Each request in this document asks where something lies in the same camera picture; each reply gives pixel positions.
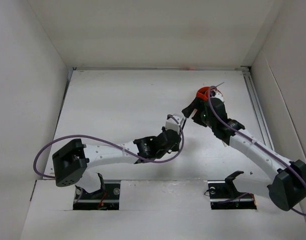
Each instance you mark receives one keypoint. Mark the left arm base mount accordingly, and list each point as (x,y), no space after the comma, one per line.
(105,199)

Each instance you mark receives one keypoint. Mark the aluminium side rail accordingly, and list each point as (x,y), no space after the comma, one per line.
(259,115)

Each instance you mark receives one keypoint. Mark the orange round organizer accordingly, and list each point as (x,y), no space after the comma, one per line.
(206,92)

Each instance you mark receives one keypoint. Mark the green-capped pen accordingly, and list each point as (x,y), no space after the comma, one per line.
(184,122)

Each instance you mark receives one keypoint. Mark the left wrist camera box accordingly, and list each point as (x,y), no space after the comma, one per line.
(175,122)

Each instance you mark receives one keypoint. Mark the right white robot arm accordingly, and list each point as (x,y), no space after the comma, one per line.
(287,179)

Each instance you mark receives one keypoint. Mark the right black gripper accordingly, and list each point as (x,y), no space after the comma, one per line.
(199,104)

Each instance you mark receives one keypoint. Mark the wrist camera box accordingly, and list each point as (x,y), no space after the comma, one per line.
(216,94)
(175,122)

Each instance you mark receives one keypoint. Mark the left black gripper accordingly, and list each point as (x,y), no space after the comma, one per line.
(175,147)

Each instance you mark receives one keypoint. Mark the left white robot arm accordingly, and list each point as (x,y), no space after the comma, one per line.
(73,162)

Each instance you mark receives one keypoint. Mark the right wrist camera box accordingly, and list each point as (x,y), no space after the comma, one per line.
(216,94)

